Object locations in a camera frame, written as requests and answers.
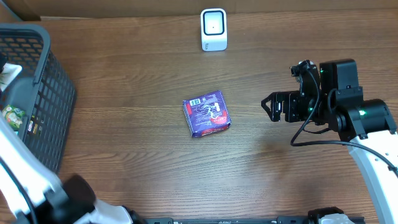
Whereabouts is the purple Carefree pad pack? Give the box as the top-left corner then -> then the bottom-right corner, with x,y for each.
182,90 -> 231,138

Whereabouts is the green yellow snack packet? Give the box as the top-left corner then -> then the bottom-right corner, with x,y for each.
2,105 -> 25,131

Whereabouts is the white bamboo print tube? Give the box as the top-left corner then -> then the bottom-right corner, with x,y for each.
0,63 -> 22,91

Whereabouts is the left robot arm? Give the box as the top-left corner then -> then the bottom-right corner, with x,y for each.
1,119 -> 144,224

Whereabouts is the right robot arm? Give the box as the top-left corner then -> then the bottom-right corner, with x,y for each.
261,58 -> 397,223

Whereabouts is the white barcode scanner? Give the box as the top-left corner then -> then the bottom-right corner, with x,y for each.
200,8 -> 228,52

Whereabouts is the grey plastic basket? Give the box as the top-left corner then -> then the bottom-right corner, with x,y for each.
1,24 -> 76,173

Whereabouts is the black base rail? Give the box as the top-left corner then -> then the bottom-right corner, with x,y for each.
134,207 -> 366,224

